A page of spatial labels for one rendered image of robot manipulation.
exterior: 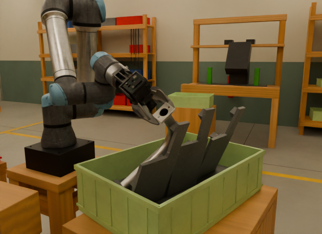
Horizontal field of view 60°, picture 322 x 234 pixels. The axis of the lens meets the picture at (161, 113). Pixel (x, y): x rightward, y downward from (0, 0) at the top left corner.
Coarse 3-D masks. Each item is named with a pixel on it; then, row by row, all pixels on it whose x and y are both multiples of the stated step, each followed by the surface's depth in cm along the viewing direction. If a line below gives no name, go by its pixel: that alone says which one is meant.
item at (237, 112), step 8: (232, 112) 105; (240, 112) 104; (232, 120) 105; (232, 128) 108; (224, 136) 106; (208, 144) 102; (216, 144) 105; (224, 144) 111; (208, 152) 104; (216, 152) 110; (208, 160) 109; (216, 160) 115; (200, 168) 107; (208, 168) 114; (200, 176) 112
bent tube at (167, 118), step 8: (168, 104) 78; (160, 112) 79; (168, 112) 77; (160, 120) 76; (168, 120) 79; (168, 128) 83; (168, 136) 86; (168, 144) 86; (160, 152) 87; (136, 168) 86; (128, 176) 85; (128, 184) 84
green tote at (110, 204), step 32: (96, 160) 102; (128, 160) 114; (224, 160) 125; (256, 160) 108; (96, 192) 90; (128, 192) 77; (192, 192) 78; (224, 192) 92; (256, 192) 113; (128, 224) 80; (160, 224) 71; (192, 224) 81
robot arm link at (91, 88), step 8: (88, 88) 94; (96, 88) 95; (104, 88) 95; (112, 88) 97; (88, 96) 94; (96, 96) 95; (104, 96) 97; (112, 96) 99; (96, 104) 99; (104, 104) 98; (112, 104) 101
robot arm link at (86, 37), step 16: (80, 0) 106; (96, 0) 109; (80, 16) 109; (96, 16) 111; (80, 32) 113; (96, 32) 116; (80, 48) 115; (96, 48) 118; (80, 64) 118; (80, 80) 120; (80, 112) 122; (96, 112) 126
